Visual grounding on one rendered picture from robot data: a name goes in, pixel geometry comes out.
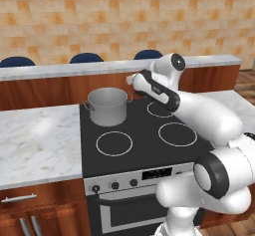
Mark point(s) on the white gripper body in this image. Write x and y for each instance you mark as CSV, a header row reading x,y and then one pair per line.
x,y
130,79

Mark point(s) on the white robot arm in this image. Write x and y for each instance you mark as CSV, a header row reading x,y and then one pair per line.
x,y
205,117

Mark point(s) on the grey metal pot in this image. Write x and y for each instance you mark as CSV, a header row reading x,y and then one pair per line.
x,y
107,110

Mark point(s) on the black stove knob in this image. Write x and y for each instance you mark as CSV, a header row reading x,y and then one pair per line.
x,y
133,182
95,188
115,185

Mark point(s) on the blue stool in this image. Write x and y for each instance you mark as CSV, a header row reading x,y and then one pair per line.
x,y
86,58
16,61
147,54

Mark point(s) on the black hob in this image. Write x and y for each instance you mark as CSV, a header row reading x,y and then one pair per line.
x,y
142,147

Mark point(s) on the wooden bar counter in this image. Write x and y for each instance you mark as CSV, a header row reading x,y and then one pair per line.
x,y
50,89

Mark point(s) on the silver oven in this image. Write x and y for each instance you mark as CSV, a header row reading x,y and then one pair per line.
x,y
126,180

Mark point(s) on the black glass oven door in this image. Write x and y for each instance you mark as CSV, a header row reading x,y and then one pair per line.
x,y
132,215

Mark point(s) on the wooden drawer front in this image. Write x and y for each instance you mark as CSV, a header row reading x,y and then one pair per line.
x,y
56,193

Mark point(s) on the wooden cupboard door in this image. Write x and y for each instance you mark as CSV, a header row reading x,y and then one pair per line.
x,y
63,221
11,225

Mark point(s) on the wooden base cupboard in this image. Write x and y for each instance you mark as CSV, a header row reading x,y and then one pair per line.
x,y
225,218

